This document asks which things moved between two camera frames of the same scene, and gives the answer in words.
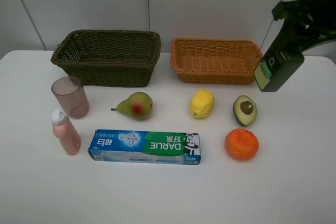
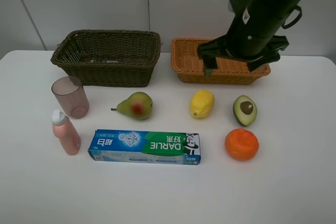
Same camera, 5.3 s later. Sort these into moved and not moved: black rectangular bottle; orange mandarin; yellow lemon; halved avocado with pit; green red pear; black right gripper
Moved: black rectangular bottle; black right gripper
Not moved: green red pear; halved avocado with pit; yellow lemon; orange mandarin
